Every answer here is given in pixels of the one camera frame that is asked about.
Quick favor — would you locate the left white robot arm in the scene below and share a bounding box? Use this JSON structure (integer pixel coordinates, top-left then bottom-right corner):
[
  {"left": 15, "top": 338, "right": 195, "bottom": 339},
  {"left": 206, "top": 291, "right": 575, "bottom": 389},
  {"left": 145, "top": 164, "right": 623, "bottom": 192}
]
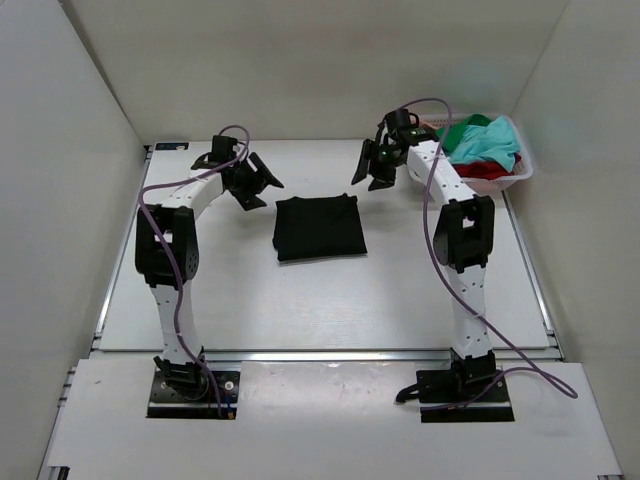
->
[{"left": 134, "top": 125, "right": 283, "bottom": 407}]

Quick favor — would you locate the teal t shirt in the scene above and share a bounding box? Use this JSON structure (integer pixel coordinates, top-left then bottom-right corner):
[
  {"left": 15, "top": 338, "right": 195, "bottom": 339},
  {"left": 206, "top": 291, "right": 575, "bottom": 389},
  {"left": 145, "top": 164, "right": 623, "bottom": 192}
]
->
[{"left": 448, "top": 115, "right": 521, "bottom": 171}]

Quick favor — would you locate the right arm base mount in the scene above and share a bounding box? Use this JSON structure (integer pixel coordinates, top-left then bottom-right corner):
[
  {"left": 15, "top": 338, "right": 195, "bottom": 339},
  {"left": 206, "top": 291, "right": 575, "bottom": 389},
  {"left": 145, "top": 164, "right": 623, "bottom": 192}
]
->
[{"left": 395, "top": 351, "right": 515, "bottom": 424}]

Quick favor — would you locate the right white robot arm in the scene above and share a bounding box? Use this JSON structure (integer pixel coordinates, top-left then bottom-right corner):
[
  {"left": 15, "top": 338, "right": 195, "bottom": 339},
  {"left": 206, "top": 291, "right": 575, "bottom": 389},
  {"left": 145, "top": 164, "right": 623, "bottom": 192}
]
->
[{"left": 352, "top": 108, "right": 497, "bottom": 404}]

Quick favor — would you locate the black t shirt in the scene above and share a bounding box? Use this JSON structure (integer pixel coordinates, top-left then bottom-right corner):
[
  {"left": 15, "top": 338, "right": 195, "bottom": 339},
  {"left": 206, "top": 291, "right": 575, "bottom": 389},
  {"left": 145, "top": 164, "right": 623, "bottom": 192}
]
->
[{"left": 272, "top": 193, "right": 368, "bottom": 262}]

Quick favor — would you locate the white plastic laundry basket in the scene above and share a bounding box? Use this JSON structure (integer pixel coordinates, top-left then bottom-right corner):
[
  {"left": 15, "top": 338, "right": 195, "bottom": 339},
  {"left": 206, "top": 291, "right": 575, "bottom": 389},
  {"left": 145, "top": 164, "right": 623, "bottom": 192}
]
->
[{"left": 443, "top": 114, "right": 533, "bottom": 193}]

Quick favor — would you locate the red t shirt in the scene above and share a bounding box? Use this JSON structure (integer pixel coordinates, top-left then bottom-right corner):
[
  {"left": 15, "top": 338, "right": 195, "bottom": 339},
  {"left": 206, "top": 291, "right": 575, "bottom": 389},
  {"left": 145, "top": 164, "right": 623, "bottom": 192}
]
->
[{"left": 449, "top": 157, "right": 515, "bottom": 181}]

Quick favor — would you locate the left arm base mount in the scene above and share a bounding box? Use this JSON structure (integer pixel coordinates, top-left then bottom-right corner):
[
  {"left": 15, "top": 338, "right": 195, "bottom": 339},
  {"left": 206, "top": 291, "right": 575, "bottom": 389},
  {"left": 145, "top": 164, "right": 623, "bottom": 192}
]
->
[{"left": 146, "top": 356, "right": 241, "bottom": 421}]

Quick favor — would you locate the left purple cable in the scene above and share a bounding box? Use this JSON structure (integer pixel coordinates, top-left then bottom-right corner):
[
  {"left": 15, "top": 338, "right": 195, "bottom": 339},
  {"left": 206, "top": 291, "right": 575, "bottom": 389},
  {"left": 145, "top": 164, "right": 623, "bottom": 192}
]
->
[{"left": 136, "top": 124, "right": 251, "bottom": 419}]

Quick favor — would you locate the green t shirt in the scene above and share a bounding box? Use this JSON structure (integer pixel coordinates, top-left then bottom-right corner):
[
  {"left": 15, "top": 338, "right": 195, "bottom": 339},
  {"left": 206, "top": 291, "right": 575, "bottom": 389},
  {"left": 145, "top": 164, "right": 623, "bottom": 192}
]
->
[{"left": 442, "top": 114, "right": 492, "bottom": 154}]

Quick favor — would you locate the blue label sticker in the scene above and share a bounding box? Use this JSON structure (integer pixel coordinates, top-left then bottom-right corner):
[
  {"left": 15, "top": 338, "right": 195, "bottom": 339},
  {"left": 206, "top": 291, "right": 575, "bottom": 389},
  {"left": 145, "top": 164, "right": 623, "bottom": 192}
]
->
[{"left": 154, "top": 142, "right": 189, "bottom": 151}]

